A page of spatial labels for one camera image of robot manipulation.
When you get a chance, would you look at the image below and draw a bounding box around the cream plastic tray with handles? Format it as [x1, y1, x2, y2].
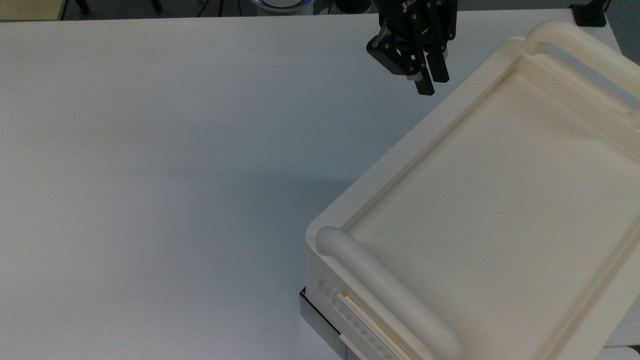
[304, 20, 640, 360]

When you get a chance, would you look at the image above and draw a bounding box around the pale wooden desk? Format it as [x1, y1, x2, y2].
[0, 0, 69, 22]

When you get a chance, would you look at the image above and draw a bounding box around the black table clamp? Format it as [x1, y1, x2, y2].
[569, 0, 612, 28]

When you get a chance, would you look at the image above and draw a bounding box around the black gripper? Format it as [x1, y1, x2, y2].
[366, 0, 459, 96]

